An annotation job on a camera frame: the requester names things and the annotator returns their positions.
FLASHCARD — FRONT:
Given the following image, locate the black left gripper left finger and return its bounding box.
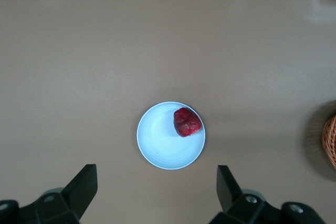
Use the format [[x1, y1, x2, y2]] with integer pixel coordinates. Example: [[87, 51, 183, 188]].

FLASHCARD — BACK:
[[0, 164, 98, 224]]

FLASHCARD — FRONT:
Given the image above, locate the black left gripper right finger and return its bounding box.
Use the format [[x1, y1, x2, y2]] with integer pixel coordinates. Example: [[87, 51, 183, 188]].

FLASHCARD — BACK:
[[208, 165, 326, 224]]

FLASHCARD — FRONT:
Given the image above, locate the red apple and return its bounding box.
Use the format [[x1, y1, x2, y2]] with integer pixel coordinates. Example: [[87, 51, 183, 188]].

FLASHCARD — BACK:
[[173, 107, 203, 137]]

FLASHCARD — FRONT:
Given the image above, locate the light blue round plate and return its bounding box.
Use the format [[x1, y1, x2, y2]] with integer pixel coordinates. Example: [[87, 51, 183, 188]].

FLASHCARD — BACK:
[[136, 101, 206, 170]]

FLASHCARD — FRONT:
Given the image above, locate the brown wicker basket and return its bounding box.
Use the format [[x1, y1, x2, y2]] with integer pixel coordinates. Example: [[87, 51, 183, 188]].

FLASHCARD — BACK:
[[322, 115, 336, 169]]

